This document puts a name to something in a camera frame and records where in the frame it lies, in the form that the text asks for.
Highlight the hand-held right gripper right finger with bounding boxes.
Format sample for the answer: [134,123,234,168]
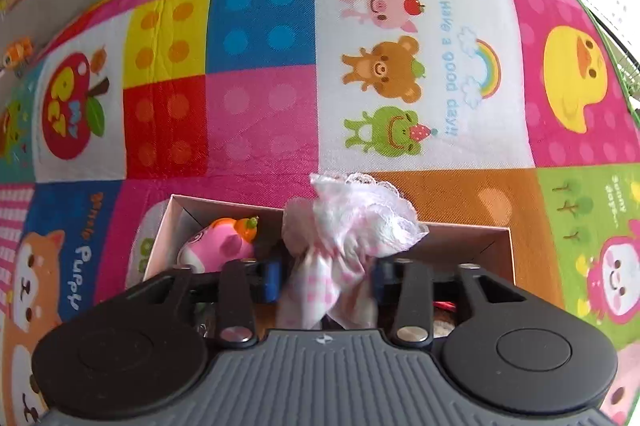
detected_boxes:
[372,257,531,347]

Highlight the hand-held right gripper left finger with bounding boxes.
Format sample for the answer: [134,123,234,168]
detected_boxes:
[120,257,291,349]

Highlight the pink white lace cloth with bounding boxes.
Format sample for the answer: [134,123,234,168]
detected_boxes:
[277,173,431,329]

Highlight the cardboard box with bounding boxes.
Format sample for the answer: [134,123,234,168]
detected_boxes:
[142,193,516,342]

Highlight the pink pig toy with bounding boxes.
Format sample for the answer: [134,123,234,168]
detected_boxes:
[180,216,261,274]

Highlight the colourful printed play mat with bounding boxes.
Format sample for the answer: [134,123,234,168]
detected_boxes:
[0,0,640,426]

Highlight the orange fish plush toy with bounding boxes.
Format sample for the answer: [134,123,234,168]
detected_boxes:
[0,37,37,77]

